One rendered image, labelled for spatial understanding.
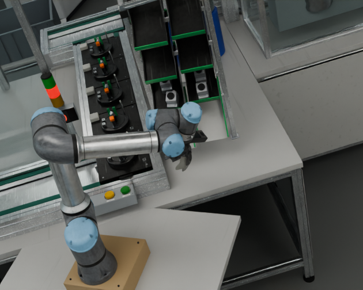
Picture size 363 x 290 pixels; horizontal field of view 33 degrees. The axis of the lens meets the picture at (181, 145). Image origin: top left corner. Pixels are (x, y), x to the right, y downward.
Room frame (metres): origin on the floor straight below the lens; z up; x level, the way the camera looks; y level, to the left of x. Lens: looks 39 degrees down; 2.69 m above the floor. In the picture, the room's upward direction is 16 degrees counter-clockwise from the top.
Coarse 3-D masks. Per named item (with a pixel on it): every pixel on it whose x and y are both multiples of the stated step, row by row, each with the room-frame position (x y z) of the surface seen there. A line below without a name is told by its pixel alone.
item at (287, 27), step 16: (272, 0) 2.73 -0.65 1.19; (288, 0) 2.73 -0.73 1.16; (304, 0) 2.73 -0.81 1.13; (336, 0) 2.73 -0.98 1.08; (352, 0) 2.74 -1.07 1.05; (256, 16) 2.85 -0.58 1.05; (272, 16) 2.73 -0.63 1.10; (288, 16) 2.73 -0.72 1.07; (304, 16) 2.73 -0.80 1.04; (320, 16) 2.73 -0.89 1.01; (336, 16) 2.73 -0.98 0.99; (352, 16) 2.74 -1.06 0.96; (256, 32) 2.92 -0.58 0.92; (272, 32) 2.73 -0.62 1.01; (288, 32) 2.73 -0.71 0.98; (304, 32) 2.73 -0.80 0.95; (320, 32) 2.73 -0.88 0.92; (272, 48) 2.73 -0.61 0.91
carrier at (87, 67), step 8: (88, 64) 2.96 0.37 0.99; (96, 64) 2.98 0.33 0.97; (104, 64) 2.86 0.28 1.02; (112, 64) 2.89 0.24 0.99; (120, 64) 2.90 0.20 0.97; (88, 72) 2.91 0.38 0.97; (96, 72) 2.84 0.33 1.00; (112, 72) 2.81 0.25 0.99; (120, 72) 2.82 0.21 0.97; (88, 80) 2.84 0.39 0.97; (96, 80) 2.82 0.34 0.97; (104, 80) 2.79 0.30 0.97; (112, 80) 2.77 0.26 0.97; (120, 80) 2.75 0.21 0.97; (96, 88) 2.74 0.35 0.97
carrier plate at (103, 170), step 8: (96, 160) 2.15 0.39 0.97; (104, 160) 2.13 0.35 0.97; (136, 160) 2.07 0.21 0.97; (104, 168) 2.08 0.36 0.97; (112, 168) 2.06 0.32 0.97; (120, 168) 2.04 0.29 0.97; (128, 168) 2.03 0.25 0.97; (136, 168) 2.02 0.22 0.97; (144, 168) 2.00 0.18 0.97; (152, 168) 2.00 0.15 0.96; (104, 176) 2.02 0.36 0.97; (112, 176) 2.01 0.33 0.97; (120, 176) 2.00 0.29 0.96
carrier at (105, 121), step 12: (108, 108) 2.42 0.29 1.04; (120, 108) 2.49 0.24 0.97; (132, 108) 2.46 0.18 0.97; (96, 120) 2.45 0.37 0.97; (108, 120) 2.39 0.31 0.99; (120, 120) 2.36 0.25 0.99; (132, 120) 2.37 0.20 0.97; (96, 132) 2.35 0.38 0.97; (108, 132) 2.32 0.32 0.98; (120, 132) 2.30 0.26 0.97
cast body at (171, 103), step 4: (168, 92) 2.07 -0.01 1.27; (172, 92) 2.07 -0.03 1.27; (176, 92) 2.06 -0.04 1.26; (168, 96) 2.05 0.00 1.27; (172, 96) 2.04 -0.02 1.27; (176, 96) 2.05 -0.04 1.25; (168, 100) 2.04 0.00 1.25; (172, 100) 2.03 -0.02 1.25; (176, 100) 2.04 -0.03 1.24; (168, 104) 2.05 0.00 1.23; (172, 104) 2.05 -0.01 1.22; (176, 104) 2.04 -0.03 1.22; (168, 108) 2.05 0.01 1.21; (172, 108) 2.04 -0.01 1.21
